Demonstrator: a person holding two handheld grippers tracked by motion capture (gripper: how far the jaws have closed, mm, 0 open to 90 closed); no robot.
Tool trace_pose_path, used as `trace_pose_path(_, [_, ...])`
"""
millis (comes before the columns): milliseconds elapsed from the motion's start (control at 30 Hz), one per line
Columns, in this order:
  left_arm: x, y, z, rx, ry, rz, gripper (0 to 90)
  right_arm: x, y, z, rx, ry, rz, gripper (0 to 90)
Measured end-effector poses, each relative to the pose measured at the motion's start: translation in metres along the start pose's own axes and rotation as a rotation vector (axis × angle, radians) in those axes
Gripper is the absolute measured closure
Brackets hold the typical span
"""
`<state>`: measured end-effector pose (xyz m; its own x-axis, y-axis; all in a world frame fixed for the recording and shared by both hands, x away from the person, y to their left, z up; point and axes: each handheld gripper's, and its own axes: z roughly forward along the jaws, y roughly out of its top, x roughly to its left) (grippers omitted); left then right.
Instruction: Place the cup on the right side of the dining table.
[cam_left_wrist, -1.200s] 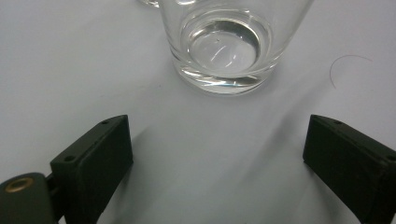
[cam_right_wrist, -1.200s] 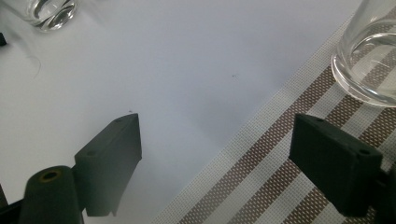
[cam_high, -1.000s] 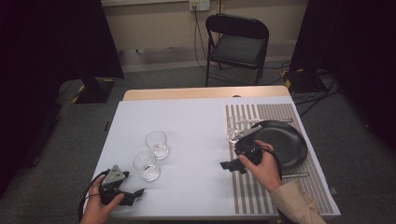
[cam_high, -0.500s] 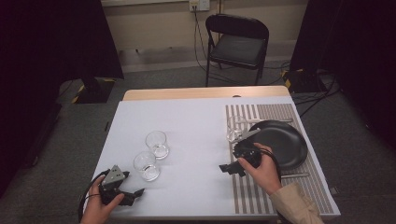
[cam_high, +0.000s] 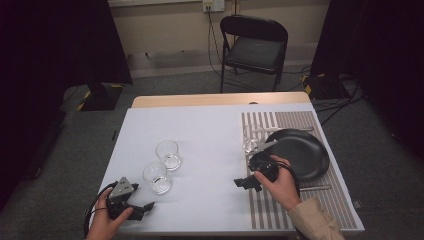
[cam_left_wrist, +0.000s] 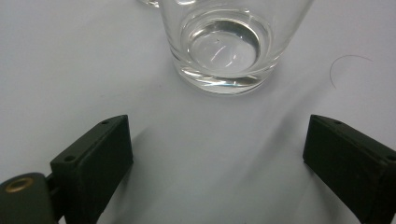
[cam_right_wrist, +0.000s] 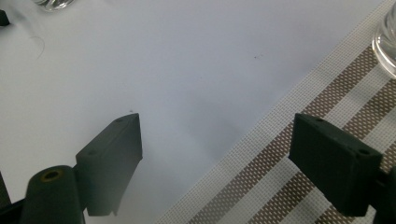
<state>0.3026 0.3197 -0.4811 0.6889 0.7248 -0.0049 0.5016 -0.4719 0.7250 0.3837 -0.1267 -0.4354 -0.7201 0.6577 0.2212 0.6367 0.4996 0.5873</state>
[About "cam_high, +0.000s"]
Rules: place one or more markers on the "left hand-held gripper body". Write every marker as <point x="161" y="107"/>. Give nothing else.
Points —
<point x="120" y="190"/>

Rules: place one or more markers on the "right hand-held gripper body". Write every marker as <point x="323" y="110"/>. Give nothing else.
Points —
<point x="264" y="165"/>

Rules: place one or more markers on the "clear drinking glass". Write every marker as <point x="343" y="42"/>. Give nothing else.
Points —
<point x="252" y="135"/>
<point x="154" y="171"/>
<point x="165" y="148"/>

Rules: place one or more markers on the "person's right hand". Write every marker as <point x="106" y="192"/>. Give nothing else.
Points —
<point x="280" y="190"/>

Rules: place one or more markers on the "person's left hand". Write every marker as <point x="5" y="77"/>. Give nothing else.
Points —
<point x="103" y="223"/>

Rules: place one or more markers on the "black round plate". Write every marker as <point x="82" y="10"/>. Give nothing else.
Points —
<point x="303" y="153"/>

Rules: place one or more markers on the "long silver cutlery piece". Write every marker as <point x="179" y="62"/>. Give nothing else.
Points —
<point x="290" y="129"/>

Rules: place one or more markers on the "short silver cutlery piece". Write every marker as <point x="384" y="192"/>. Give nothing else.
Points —
<point x="316" y="188"/>

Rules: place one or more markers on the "white table sheet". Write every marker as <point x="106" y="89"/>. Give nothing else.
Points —
<point x="206" y="133"/>

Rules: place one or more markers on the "dark table grommet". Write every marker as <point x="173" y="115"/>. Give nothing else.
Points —
<point x="253" y="102"/>

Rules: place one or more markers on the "grey striped placemat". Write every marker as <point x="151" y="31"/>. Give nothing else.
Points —
<point x="333" y="200"/>

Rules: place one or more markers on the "wooden table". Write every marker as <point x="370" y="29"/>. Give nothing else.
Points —
<point x="200" y="99"/>

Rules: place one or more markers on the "black stand base yellow tape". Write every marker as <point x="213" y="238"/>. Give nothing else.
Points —
<point x="100" y="98"/>

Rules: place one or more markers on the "black box yellow tape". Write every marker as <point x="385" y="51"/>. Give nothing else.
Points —
<point x="325" y="87"/>

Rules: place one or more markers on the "black folding chair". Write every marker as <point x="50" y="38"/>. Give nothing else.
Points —
<point x="255" y="51"/>

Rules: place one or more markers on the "black curtain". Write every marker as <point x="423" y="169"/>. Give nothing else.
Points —
<point x="50" y="50"/>
<point x="383" y="50"/>

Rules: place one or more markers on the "white wall outlet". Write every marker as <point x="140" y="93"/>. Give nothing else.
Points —
<point x="213" y="5"/>

